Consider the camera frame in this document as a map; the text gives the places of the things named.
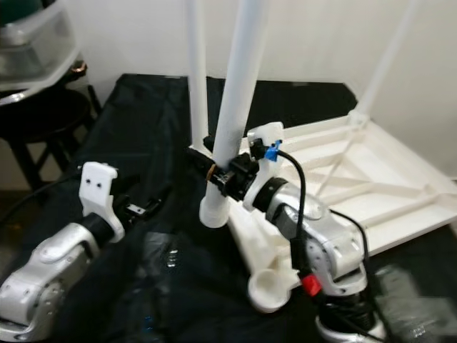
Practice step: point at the black cloth cover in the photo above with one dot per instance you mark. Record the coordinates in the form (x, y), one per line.
(150, 121)

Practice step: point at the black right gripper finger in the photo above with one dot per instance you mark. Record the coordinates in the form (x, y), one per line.
(203, 168)

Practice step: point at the clear tape patch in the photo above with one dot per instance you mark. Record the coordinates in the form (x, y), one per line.
(161, 257)
(407, 296)

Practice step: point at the copper coloured bowl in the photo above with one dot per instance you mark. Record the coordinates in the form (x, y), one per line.
(77, 68)

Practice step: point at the dark green round lid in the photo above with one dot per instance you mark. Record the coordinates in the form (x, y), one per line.
(18, 8)

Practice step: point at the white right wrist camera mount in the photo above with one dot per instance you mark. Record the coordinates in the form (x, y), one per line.
(268, 136)

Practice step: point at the white plastic table top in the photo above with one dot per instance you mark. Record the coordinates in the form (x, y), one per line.
(385, 186)

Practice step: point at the clear plastic storage box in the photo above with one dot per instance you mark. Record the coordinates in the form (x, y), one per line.
(36, 50)

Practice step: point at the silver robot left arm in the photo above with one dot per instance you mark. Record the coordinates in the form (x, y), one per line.
(43, 279)

